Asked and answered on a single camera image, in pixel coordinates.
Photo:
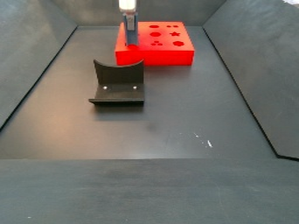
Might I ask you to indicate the red shape sorter block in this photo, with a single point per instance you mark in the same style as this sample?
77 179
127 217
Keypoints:
165 45

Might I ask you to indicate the black curved holder stand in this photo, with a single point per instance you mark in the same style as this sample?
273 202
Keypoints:
121 84

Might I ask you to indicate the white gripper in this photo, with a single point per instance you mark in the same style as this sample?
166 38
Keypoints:
129 6

